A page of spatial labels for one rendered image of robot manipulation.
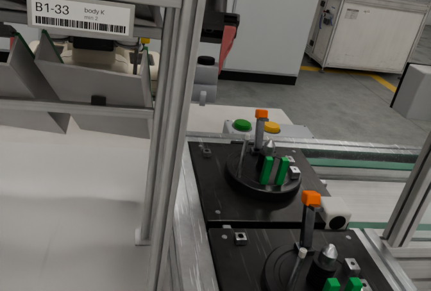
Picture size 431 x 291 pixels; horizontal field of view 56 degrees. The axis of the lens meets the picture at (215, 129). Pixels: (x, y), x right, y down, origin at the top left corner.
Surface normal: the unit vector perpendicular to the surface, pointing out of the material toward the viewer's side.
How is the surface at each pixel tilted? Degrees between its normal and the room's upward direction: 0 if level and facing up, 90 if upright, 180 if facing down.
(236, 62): 90
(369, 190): 0
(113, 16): 90
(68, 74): 135
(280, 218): 0
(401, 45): 90
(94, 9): 90
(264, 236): 0
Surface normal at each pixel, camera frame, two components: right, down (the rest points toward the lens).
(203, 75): 0.01, 0.38
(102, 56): 0.18, 0.60
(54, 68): -0.12, 0.95
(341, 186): 0.16, -0.87
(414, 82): -0.97, -0.07
